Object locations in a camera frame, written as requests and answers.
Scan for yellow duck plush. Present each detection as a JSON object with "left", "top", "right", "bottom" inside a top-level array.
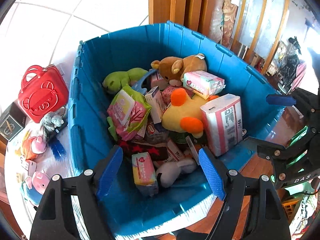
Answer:
[{"left": 161, "top": 87, "right": 220, "bottom": 138}]

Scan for white pink striped tissue pack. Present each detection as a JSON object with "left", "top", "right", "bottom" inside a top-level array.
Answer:
[{"left": 200, "top": 94, "right": 244, "bottom": 157}]

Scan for green pink wet wipes pack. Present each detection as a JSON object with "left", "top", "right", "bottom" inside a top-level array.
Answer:
[{"left": 107, "top": 84, "right": 152, "bottom": 140}]

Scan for brown teddy bear plush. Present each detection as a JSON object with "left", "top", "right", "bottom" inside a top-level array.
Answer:
[{"left": 151, "top": 53, "right": 208, "bottom": 87}]

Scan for pastel sanitary pad pack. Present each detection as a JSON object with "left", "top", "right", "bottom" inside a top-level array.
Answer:
[
  {"left": 132, "top": 152, "right": 159, "bottom": 197},
  {"left": 182, "top": 70, "right": 225, "bottom": 100}
]

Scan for black gift box gold handle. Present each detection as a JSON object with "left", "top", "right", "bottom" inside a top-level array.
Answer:
[{"left": 0, "top": 102, "right": 25, "bottom": 142}]

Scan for rolled floral quilts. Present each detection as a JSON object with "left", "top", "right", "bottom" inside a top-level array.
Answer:
[{"left": 209, "top": 0, "right": 244, "bottom": 49}]

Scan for pink pig plush blue body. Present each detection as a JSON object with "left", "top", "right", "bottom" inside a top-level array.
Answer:
[{"left": 21, "top": 171, "right": 52, "bottom": 205}]

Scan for blue plastic crate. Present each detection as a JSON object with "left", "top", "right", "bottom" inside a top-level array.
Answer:
[{"left": 68, "top": 21, "right": 287, "bottom": 236}]

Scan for blue plastic handle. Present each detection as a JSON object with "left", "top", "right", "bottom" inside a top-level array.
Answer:
[{"left": 131, "top": 69, "right": 157, "bottom": 94}]

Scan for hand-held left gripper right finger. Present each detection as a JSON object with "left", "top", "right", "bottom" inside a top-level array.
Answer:
[{"left": 198, "top": 147, "right": 292, "bottom": 240}]

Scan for grey elephant plush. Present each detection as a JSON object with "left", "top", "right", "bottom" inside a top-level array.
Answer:
[{"left": 40, "top": 106, "right": 67, "bottom": 133}]

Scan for red white medicine box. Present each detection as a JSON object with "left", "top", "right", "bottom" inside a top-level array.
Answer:
[{"left": 140, "top": 116, "right": 170, "bottom": 143}]

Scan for blue bristle brush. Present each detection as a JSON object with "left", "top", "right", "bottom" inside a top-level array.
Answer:
[{"left": 49, "top": 137, "right": 66, "bottom": 159}]

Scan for white flat card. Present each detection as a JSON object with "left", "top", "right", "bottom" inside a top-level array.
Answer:
[{"left": 185, "top": 135, "right": 199, "bottom": 165}]

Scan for small white box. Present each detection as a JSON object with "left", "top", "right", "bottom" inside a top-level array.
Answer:
[{"left": 21, "top": 160, "right": 38, "bottom": 178}]

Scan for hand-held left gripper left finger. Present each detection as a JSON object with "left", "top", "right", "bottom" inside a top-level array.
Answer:
[{"left": 29, "top": 145, "right": 124, "bottom": 240}]

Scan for white pink carton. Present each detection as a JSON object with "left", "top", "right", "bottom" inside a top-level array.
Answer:
[{"left": 166, "top": 139, "right": 187, "bottom": 163}]

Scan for pink white box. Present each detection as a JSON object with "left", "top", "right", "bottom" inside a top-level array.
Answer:
[{"left": 150, "top": 70, "right": 168, "bottom": 90}]

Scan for red bear-embossed suitcase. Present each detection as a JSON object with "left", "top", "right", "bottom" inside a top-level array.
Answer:
[{"left": 18, "top": 64, "right": 69, "bottom": 123}]

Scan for white plush toy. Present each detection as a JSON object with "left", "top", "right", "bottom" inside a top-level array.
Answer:
[{"left": 155, "top": 158, "right": 198, "bottom": 188}]

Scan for pink patterned tissue pack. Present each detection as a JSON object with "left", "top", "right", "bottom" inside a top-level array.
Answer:
[{"left": 162, "top": 85, "right": 195, "bottom": 105}]

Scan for wooden wardrobe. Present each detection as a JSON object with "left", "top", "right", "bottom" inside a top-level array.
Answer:
[{"left": 149, "top": 0, "right": 215, "bottom": 40}]

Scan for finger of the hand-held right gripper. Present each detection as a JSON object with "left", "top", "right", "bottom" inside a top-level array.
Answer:
[
  {"left": 266, "top": 94, "right": 314, "bottom": 113},
  {"left": 257, "top": 140, "right": 312, "bottom": 167}
]

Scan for black cloth red stars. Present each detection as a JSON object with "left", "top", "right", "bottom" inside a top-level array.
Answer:
[{"left": 117, "top": 139, "right": 170, "bottom": 162}]

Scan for glass sliding door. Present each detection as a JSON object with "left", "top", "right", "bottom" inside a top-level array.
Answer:
[{"left": 235, "top": 0, "right": 293, "bottom": 73}]

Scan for pink pig plush orange dress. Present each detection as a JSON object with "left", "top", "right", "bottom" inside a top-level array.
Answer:
[{"left": 15, "top": 135, "right": 48, "bottom": 160}]

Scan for green frog plush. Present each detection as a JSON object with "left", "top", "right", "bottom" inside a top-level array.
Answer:
[{"left": 102, "top": 67, "right": 149, "bottom": 94}]

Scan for white blue medicine box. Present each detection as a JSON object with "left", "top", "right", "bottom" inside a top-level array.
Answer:
[{"left": 144, "top": 86, "right": 166, "bottom": 125}]

